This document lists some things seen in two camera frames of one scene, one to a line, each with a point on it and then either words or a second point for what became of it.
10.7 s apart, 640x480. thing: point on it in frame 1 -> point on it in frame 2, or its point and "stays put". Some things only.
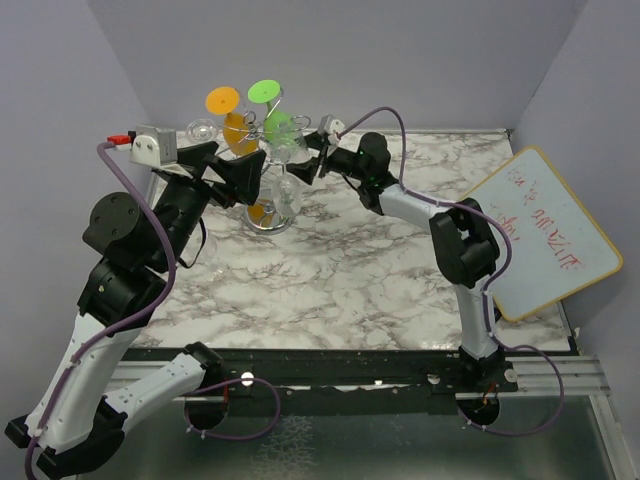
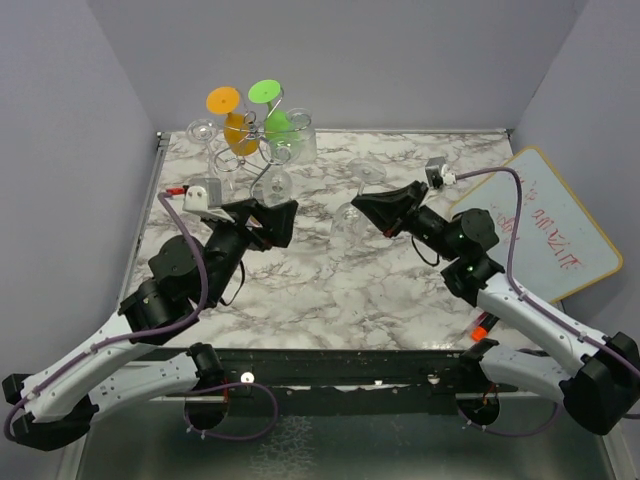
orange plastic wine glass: [239, 135] stays put
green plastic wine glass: [277, 126] stays put
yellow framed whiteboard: [557, 250] stays put
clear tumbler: [291, 147] -> [304, 149]
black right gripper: [307, 170] -> [393, 209]
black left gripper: [242, 174] -> [276, 222]
